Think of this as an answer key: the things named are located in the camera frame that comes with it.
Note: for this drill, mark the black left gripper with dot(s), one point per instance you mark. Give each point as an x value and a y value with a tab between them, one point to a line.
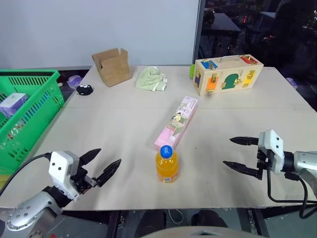
80	182

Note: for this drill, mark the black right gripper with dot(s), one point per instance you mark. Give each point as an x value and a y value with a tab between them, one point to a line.
264	158

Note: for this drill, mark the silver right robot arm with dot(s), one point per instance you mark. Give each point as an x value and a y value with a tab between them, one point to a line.
303	162

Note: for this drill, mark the green plastic basket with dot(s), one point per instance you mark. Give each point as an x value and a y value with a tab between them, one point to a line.
37	109

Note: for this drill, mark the black table leg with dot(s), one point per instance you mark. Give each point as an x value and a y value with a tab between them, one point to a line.
112	224
258	223

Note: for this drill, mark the orange juice bottle blue cap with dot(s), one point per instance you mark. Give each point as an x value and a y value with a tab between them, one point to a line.
167	167

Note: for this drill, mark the dark rounded shape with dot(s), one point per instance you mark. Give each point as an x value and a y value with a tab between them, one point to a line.
210	218

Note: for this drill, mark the long pink box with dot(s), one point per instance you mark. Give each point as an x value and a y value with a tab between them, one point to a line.
178	122

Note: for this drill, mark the black plush toy with eyes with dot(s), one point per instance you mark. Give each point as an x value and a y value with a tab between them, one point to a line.
84	90

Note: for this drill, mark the wooden lock box toy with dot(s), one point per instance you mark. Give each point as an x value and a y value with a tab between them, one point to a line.
223	77

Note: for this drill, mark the red white packet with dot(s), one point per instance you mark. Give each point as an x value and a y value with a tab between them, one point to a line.
15	134

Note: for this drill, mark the beige rounded robot body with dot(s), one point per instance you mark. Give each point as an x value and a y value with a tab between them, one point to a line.
198	233

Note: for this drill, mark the open brown cardboard box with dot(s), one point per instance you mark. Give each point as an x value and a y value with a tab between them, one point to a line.
115	72

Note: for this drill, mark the small green block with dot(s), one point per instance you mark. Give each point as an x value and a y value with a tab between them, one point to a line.
192	72

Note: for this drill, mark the light green towel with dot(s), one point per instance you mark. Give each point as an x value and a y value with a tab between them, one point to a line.
149	79

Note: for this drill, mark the purple white carton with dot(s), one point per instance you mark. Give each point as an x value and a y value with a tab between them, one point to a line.
13	102

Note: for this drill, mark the dark background table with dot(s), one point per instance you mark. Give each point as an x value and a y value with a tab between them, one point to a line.
223	27

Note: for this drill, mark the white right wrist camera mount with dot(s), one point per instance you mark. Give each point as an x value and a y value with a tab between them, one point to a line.
272	142

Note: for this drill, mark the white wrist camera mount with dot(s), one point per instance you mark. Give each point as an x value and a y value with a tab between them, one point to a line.
60	164
272	142

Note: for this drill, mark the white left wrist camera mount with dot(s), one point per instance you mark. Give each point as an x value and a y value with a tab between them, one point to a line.
60	164

